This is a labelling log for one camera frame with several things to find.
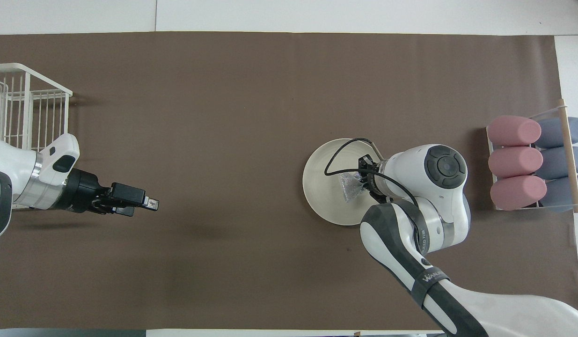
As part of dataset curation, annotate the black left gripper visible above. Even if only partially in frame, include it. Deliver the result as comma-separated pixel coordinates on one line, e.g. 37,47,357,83
59,169,159,217

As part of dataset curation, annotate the blue cup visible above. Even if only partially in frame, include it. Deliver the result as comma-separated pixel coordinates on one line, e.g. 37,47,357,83
534,117,578,148
541,175,578,213
539,147,578,180

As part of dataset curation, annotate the brown table mat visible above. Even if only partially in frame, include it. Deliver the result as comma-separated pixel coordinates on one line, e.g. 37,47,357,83
0,32,578,330

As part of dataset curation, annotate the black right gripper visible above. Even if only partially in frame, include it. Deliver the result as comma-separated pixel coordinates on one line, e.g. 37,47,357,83
357,155,384,195

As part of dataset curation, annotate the cream round plate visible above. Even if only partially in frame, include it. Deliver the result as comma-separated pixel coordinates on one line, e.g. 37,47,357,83
302,138,390,227

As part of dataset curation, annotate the silver mesh sponge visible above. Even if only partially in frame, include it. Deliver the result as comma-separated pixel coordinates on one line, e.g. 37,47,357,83
339,171,367,203

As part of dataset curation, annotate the white wire rack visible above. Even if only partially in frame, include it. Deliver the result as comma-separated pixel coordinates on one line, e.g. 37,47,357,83
0,63,73,210

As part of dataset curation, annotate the pink cup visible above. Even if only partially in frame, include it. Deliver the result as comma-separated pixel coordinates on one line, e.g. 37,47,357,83
488,146,543,179
490,175,548,211
487,116,542,147

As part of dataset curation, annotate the cup rack with wooden handle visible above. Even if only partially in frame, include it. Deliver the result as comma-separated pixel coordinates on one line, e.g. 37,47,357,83
486,98,578,214

